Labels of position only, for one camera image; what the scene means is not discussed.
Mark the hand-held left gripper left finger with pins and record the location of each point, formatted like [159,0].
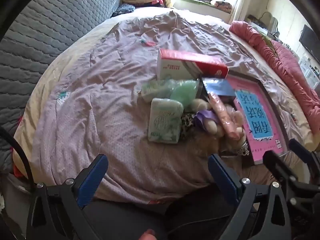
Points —
[92,180]

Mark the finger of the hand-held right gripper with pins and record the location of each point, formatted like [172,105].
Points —
[300,148]
[275,162]

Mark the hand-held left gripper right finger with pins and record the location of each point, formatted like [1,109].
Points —
[222,177]

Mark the green tissue pack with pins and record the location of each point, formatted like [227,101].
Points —
[165,120]

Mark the person's left hand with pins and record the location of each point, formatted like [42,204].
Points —
[147,235]

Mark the pink printed panel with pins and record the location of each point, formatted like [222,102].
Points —
[265,145]

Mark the silver tiara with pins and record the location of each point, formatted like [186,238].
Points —
[243,148]

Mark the beige plush toy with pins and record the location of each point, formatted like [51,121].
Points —
[213,128]

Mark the pink wrapped packet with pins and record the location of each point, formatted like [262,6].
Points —
[222,115]

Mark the purple cloth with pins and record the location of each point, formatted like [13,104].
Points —
[206,117]

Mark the leopard print cloth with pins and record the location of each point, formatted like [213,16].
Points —
[187,125]

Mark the person's dark pants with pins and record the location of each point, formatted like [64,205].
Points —
[150,215]

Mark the red cloth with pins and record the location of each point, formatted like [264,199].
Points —
[18,171]

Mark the pink patterned quilt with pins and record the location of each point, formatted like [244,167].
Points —
[100,105]

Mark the white cabinet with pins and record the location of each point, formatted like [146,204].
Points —
[308,72]

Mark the pink ruffled comforter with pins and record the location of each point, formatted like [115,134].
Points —
[287,67]

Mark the black storage box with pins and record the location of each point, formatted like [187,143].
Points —
[217,87]

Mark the mint green plastic packet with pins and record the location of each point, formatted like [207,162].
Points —
[183,92]

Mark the black television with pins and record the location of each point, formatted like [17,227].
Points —
[310,38]

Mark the pale green wrapped packet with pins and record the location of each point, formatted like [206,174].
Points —
[155,88]

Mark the red white tissue pack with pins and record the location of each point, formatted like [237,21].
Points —
[187,62]

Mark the cream curtain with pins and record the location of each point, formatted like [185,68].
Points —
[243,0]

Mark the grey quilted headboard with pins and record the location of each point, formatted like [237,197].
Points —
[37,30]

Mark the clothes on window sill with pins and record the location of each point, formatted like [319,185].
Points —
[220,5]

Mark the dark blue patterned cloth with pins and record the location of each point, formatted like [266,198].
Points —
[123,10]

